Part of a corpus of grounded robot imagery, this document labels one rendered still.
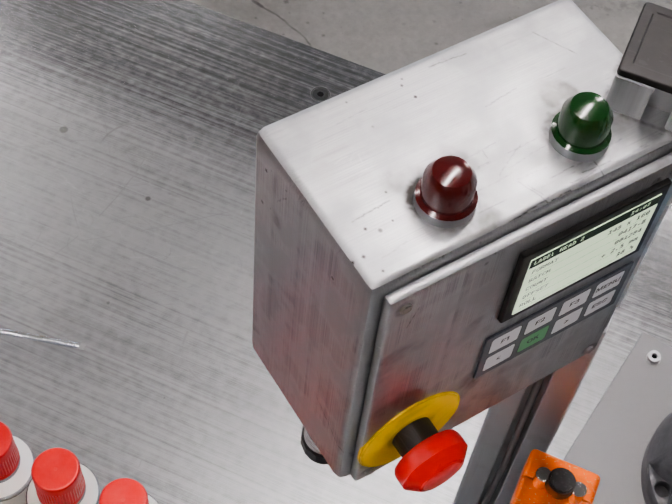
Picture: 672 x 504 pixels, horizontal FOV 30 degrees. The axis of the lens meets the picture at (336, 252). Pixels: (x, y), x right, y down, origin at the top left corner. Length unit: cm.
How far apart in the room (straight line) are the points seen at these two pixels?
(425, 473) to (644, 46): 22
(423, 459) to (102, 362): 64
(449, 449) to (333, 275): 13
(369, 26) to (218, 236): 139
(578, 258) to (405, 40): 205
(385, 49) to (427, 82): 202
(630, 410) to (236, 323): 38
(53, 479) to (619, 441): 48
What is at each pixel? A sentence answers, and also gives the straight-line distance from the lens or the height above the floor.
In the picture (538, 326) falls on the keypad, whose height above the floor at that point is 137.
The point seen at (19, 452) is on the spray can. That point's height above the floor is 105.
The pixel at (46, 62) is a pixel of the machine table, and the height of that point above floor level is 83.
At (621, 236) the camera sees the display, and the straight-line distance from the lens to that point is 58.
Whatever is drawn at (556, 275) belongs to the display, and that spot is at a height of 143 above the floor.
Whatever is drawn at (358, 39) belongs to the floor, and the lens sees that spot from 259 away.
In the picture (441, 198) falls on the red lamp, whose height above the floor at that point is 149.
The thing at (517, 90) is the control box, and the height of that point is 147.
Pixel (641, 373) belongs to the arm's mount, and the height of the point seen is 94.
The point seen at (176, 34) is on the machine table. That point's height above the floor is 83.
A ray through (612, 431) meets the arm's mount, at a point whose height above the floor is 93.
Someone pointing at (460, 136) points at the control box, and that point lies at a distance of 54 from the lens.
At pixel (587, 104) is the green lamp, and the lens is 53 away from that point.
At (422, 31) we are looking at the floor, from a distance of 262.
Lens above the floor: 189
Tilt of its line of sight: 57 degrees down
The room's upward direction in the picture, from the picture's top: 7 degrees clockwise
